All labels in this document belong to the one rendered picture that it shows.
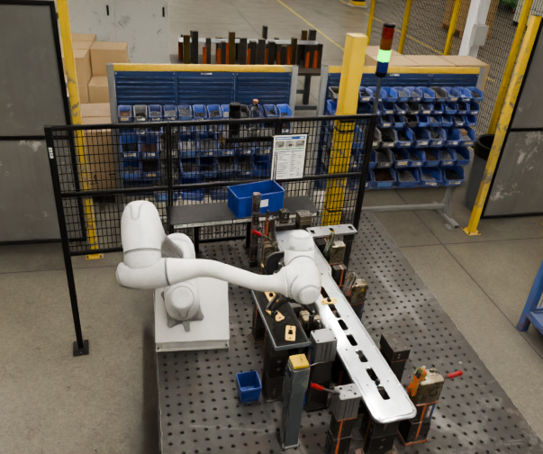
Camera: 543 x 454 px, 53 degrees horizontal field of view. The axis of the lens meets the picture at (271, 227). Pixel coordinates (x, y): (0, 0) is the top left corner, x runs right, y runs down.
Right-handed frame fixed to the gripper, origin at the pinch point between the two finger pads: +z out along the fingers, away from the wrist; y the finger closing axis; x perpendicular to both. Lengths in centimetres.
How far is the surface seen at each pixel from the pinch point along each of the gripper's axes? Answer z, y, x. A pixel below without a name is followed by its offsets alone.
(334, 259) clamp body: 26, 23, 86
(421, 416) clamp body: 35, 57, -9
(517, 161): 48, 200, 309
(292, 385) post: 14.0, 2.1, -18.3
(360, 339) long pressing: 21.2, 31.5, 18.8
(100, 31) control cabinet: 42, -305, 662
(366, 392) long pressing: 21.2, 31.8, -11.6
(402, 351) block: 19, 49, 11
